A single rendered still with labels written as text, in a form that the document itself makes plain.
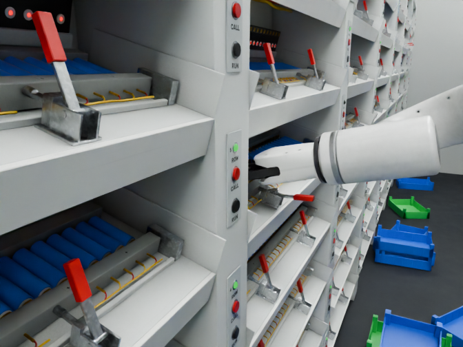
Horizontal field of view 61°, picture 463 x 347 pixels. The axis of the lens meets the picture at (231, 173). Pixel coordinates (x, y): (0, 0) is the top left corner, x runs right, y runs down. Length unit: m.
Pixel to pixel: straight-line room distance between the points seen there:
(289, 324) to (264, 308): 0.29
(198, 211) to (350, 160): 0.24
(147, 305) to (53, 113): 0.23
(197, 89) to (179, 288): 0.23
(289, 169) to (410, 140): 0.17
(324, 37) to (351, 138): 0.56
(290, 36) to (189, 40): 0.71
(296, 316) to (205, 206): 0.67
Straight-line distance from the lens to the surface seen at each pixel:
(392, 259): 2.51
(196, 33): 0.45
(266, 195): 0.71
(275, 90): 0.67
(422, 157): 0.58
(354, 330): 1.92
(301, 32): 1.14
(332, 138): 0.61
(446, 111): 0.66
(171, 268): 0.50
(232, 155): 0.49
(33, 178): 0.27
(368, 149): 0.58
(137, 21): 0.50
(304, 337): 1.35
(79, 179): 0.30
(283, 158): 0.61
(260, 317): 0.76
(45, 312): 0.40
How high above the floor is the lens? 1.12
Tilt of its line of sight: 15 degrees down
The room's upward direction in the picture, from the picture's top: straight up
